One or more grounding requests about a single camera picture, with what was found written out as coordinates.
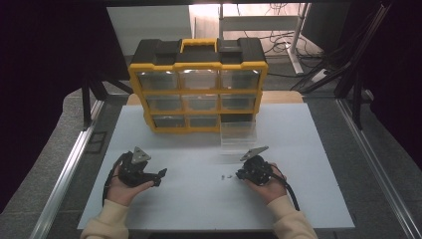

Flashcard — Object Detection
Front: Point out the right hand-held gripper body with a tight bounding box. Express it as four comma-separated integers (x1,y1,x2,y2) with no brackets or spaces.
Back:
239,145,275,186

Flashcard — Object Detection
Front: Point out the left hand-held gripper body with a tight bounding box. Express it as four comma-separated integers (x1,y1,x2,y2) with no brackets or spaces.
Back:
117,146,160,187

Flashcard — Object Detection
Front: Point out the clear plastic drawer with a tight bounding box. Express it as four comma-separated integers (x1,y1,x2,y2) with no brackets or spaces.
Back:
220,120,259,156

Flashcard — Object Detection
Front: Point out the yellow black drawer organizer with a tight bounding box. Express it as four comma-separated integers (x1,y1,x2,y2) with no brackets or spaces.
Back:
127,37,269,134

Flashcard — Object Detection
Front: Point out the person's left hand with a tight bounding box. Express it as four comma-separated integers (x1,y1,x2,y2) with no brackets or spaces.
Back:
106,158,155,207

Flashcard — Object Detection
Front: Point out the person's right hand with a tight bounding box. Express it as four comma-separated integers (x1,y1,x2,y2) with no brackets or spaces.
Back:
244,161,288,205

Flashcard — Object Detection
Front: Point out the black metal stand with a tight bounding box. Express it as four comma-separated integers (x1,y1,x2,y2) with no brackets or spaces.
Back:
80,74,134,131
291,3,394,131

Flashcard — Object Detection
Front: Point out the white power strip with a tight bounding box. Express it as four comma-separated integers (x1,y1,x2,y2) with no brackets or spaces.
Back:
311,68,328,84

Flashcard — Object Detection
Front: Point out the white panel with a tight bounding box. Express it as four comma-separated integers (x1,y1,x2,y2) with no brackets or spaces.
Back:
106,4,193,58

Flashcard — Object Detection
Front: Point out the dark monitor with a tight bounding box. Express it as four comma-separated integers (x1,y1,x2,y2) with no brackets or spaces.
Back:
301,2,353,52

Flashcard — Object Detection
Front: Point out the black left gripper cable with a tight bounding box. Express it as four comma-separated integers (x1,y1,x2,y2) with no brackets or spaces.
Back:
102,153,124,207

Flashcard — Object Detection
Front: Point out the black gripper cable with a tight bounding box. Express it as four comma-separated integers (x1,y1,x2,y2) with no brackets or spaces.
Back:
102,153,124,207
270,163,301,212

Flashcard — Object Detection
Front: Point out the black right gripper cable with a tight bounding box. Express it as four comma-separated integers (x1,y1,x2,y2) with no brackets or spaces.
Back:
270,163,301,212

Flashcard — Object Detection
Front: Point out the aluminium rail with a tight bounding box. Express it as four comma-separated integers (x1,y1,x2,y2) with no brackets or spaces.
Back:
29,99,106,239
334,98,422,239

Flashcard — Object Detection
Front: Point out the bundle of black floor cables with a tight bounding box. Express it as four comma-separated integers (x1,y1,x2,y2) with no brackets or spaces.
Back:
236,3,336,81

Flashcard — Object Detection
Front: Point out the white desk frame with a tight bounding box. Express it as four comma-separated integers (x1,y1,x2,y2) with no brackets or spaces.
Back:
218,3,306,76

